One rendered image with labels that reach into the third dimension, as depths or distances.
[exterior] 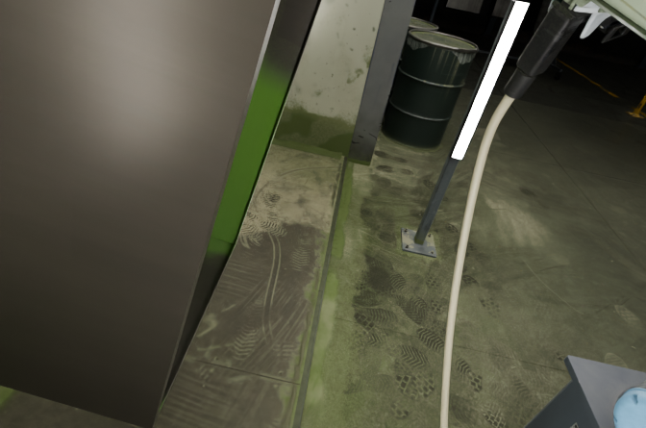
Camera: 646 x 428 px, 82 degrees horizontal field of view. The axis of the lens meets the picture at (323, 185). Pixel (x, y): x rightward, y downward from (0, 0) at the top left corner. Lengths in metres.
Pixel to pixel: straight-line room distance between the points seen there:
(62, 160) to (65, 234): 0.13
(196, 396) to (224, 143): 1.20
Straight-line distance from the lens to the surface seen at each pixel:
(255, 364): 1.57
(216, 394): 1.52
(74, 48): 0.46
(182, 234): 0.52
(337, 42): 2.61
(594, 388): 1.18
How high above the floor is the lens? 1.40
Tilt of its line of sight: 33 degrees down
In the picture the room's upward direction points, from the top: 12 degrees clockwise
